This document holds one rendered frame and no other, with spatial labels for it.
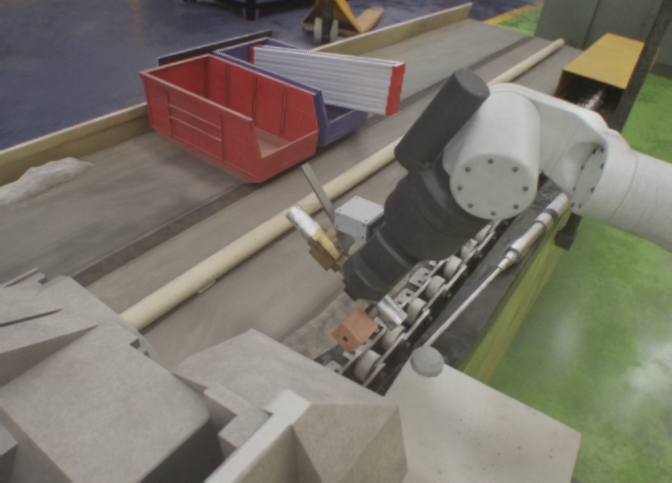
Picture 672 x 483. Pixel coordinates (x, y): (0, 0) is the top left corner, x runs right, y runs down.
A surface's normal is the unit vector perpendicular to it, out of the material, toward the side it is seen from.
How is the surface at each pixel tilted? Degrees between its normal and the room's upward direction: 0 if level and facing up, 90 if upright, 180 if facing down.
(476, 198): 98
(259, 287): 0
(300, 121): 88
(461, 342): 0
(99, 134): 87
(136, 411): 10
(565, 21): 90
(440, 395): 0
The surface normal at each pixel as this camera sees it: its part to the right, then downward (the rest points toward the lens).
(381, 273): -0.58, 0.43
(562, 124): -0.33, 0.65
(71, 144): 0.81, 0.41
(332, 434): 0.71, -0.14
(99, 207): 0.11, -0.80
